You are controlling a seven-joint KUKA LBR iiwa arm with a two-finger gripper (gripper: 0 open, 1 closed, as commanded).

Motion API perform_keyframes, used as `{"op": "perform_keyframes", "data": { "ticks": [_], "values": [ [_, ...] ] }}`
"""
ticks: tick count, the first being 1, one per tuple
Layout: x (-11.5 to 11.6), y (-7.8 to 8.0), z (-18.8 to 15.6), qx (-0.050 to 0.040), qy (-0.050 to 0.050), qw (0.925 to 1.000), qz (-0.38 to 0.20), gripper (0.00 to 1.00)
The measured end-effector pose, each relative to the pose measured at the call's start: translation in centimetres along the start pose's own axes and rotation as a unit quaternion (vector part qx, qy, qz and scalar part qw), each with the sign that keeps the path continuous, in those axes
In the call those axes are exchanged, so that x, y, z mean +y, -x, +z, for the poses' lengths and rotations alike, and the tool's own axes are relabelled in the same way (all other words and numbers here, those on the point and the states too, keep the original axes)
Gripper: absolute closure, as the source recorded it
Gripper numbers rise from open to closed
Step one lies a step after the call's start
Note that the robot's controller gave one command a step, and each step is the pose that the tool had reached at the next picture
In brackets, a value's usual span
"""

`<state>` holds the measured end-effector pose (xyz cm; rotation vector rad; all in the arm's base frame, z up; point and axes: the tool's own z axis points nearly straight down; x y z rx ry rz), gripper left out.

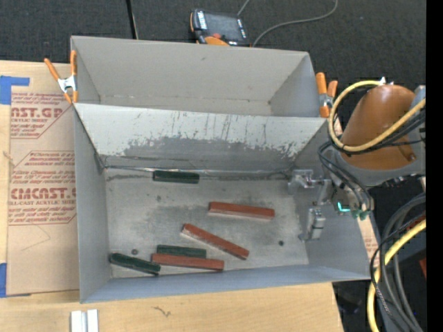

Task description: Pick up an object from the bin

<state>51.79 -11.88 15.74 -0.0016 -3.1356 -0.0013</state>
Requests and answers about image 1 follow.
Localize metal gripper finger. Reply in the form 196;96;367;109
298;207;327;242
286;169;325;196

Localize red-brown flat block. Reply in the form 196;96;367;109
179;223;251;261
207;201;276;222
150;252;226;273

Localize grey metal bin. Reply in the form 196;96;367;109
70;35;373;304

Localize dark green flat block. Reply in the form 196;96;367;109
109;252;162;277
156;244;208;259
152;169;201;185

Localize brown cardboard board red print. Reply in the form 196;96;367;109
0;59;381;297

